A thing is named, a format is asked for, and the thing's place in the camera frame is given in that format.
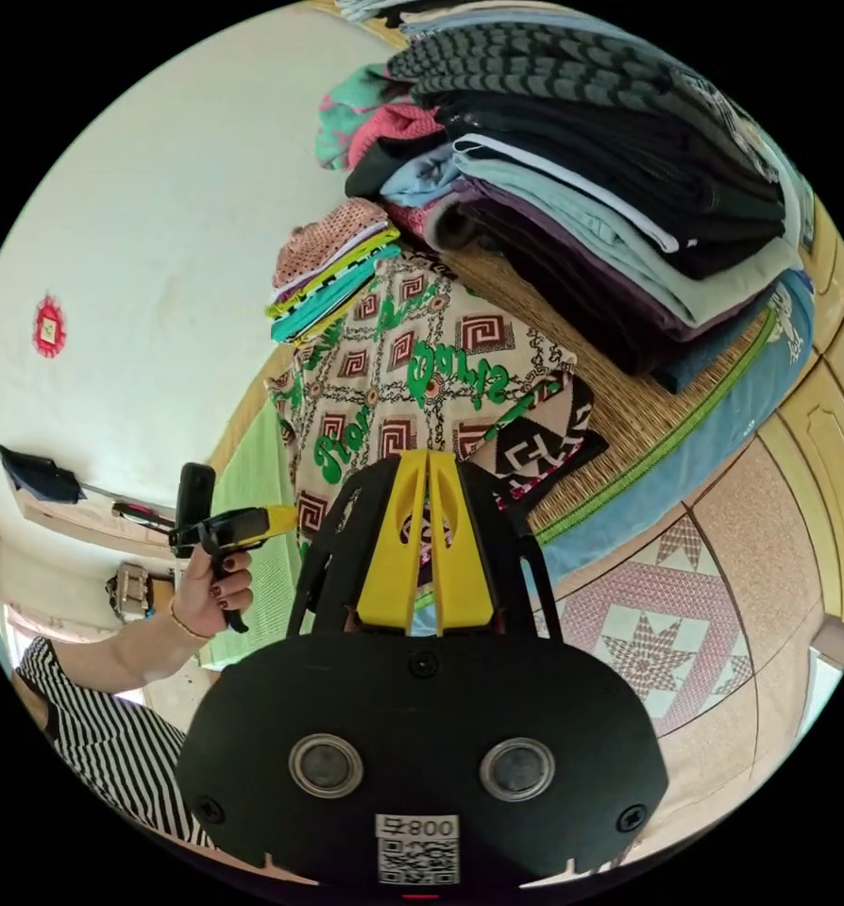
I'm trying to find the red wall ornament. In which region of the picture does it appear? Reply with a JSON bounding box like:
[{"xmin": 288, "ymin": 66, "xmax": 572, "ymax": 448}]
[{"xmin": 32, "ymin": 295, "xmax": 68, "ymax": 360}]

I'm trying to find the small pile of clothes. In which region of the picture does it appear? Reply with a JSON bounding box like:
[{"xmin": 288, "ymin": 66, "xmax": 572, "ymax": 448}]
[{"xmin": 264, "ymin": 197, "xmax": 403, "ymax": 348}]

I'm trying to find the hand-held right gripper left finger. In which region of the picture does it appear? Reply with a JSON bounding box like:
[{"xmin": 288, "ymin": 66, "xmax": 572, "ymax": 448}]
[{"xmin": 353, "ymin": 452, "xmax": 431, "ymax": 635}]

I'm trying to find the patterned short sleeve shirt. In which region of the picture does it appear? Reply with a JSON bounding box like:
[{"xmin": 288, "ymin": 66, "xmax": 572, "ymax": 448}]
[{"xmin": 265, "ymin": 256, "xmax": 612, "ymax": 590}]

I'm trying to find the bed with woven mat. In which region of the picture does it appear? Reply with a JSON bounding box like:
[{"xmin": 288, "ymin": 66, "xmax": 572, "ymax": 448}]
[{"xmin": 198, "ymin": 0, "xmax": 819, "ymax": 674}]

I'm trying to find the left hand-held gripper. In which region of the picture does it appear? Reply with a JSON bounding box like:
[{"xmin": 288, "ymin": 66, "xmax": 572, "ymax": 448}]
[{"xmin": 168, "ymin": 503, "xmax": 300, "ymax": 633}]

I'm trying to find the person's left forearm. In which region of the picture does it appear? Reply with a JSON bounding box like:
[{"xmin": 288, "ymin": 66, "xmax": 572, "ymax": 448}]
[{"xmin": 53, "ymin": 599, "xmax": 210, "ymax": 700}]

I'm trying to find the large pile of clothes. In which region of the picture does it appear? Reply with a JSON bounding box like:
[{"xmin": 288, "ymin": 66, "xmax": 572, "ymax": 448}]
[{"xmin": 313, "ymin": 19, "xmax": 807, "ymax": 378}]

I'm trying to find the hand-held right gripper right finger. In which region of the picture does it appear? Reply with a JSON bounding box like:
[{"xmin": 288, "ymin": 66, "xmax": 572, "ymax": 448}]
[{"xmin": 429, "ymin": 452, "xmax": 499, "ymax": 635}]

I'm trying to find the person's left hand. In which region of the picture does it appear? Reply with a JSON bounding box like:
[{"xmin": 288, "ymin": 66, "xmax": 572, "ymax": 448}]
[{"xmin": 171, "ymin": 550, "xmax": 256, "ymax": 639}]

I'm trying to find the yellow wooden cupboard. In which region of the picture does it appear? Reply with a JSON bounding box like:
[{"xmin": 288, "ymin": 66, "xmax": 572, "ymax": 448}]
[{"xmin": 752, "ymin": 191, "xmax": 844, "ymax": 632}]

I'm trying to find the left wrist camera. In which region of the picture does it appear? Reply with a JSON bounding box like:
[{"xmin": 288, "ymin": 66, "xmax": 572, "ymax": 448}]
[{"xmin": 176, "ymin": 462, "xmax": 217, "ymax": 533}]

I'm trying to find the person's body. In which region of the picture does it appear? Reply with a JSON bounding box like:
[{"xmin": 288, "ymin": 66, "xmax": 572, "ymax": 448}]
[{"xmin": 10, "ymin": 634, "xmax": 219, "ymax": 852}]

